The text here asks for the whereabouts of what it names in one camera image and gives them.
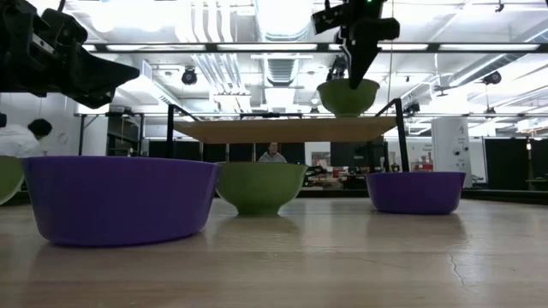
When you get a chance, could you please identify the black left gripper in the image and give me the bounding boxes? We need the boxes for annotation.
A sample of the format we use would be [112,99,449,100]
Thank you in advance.
[0,0,140,110]

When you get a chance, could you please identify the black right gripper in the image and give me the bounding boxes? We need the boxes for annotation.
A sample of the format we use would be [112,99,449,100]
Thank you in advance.
[340,0,402,91]

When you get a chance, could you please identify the black storage rack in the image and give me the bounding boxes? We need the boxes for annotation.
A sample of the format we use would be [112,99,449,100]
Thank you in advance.
[106,115,145,157]

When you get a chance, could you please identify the wooden shelf black legs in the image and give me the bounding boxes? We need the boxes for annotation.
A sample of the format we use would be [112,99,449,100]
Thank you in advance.
[166,98,410,173]

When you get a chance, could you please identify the person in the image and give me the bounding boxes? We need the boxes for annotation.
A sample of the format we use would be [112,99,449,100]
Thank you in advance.
[0,118,54,158]
[258,142,288,163]

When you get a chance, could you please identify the purple plastic bowl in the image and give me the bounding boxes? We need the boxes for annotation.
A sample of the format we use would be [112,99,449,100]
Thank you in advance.
[366,171,467,216]
[21,155,222,248]

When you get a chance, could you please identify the white pillar cabinet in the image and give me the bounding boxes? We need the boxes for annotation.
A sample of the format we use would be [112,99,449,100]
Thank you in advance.
[431,116,474,188]

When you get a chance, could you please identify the black partition panel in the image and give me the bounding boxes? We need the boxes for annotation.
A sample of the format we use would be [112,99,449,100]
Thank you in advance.
[483,137,548,192]

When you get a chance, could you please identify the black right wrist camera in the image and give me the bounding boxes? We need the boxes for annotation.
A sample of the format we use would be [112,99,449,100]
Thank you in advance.
[311,3,348,36]

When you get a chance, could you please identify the black rig frame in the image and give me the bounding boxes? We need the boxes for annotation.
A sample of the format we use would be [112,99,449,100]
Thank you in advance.
[80,41,548,205]

